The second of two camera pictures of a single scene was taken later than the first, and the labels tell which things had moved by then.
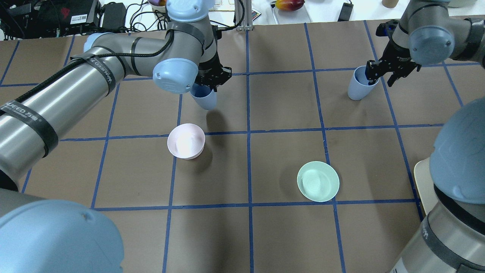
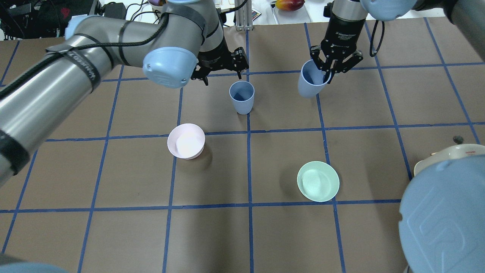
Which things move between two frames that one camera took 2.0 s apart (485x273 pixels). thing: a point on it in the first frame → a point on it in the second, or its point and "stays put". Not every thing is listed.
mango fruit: x=290 y=5 stays put
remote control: x=255 y=14 stays put
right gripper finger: x=391 y=80 → x=333 y=71
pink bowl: x=186 y=141 stays put
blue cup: x=359 y=88 → x=311 y=81
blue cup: x=204 y=96 → x=242 y=93
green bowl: x=318 y=181 stays put
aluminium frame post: x=243 y=12 stays put
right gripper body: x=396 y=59 → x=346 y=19
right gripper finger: x=371 y=80 → x=326 y=76
